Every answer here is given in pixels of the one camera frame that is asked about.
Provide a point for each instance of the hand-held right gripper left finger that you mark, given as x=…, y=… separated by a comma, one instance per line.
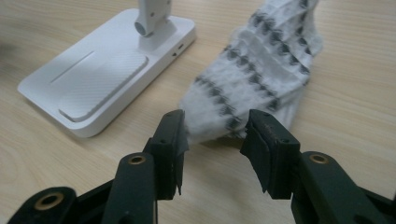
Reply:
x=165, y=161

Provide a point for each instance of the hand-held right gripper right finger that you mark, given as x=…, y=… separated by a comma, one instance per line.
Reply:
x=280, y=161

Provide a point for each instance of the white desk lamp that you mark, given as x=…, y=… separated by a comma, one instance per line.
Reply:
x=109, y=62

